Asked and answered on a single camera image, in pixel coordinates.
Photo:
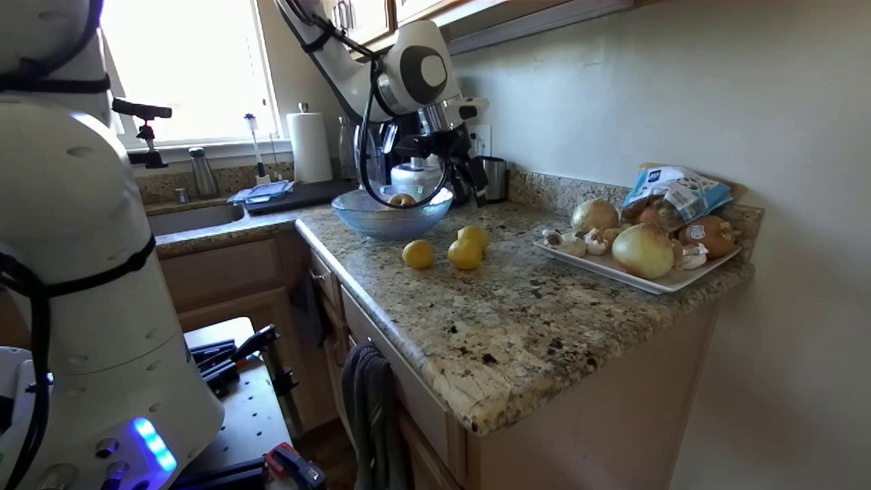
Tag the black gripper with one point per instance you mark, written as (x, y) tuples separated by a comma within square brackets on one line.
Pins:
[(451, 151)]

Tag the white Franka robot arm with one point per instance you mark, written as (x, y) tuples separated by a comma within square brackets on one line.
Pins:
[(71, 273)]

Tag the clear glass bowl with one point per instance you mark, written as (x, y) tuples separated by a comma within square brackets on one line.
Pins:
[(363, 221)]

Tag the stainless steel cup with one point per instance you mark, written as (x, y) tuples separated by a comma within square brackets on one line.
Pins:
[(499, 181)]

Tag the silver ice cream maker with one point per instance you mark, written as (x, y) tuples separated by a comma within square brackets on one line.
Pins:
[(414, 178)]

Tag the red yellow apple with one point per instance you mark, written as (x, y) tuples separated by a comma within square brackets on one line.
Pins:
[(402, 200)]

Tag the white mushroom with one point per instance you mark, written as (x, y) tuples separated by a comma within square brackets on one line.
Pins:
[(598, 239), (572, 245), (695, 232), (550, 238), (695, 253)]

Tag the small yellow onion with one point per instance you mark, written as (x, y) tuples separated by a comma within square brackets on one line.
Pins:
[(594, 215)]

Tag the clear bottle with metal cap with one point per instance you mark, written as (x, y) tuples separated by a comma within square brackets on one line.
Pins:
[(346, 151)]

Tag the black ribbed drying mat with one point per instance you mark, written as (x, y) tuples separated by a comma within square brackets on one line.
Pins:
[(314, 194)]

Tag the white paper towel roll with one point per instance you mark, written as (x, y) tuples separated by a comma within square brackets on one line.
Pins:
[(312, 145)]

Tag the wooden upper cabinet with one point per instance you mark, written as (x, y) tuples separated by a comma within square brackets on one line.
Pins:
[(546, 14)]

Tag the large pale yellow onion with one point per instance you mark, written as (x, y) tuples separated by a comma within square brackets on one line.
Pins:
[(643, 250)]

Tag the brown onion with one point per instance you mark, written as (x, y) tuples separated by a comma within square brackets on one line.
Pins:
[(717, 234), (657, 217)]

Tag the dark hanging cloth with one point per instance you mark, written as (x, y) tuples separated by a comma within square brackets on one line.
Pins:
[(312, 314)]

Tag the blue plastic food package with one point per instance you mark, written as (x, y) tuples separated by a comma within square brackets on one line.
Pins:
[(676, 190)]

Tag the blue dish cloth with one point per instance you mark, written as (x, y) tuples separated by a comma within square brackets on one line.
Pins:
[(259, 194)]

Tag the white dish brush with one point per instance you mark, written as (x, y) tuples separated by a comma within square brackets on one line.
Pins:
[(258, 145)]

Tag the white rectangular plate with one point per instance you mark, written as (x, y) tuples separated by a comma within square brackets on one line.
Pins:
[(670, 283)]

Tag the gray hanging towel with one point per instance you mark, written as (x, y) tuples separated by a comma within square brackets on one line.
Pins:
[(371, 416)]

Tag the metal sink faucet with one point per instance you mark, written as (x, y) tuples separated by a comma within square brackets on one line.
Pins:
[(203, 172)]

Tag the kitchen sink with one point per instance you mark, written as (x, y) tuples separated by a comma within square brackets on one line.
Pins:
[(193, 217)]

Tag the black clamps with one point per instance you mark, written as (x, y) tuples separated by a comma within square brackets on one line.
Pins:
[(218, 357)]

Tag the bright window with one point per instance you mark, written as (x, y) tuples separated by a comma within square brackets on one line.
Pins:
[(182, 63)]

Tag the black perforated robot table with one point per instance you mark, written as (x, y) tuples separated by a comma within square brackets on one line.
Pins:
[(247, 426)]

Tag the blue and red clamp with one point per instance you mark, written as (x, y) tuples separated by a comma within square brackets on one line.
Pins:
[(289, 466)]

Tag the black camera on stand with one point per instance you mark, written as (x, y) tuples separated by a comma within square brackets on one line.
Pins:
[(142, 111)]

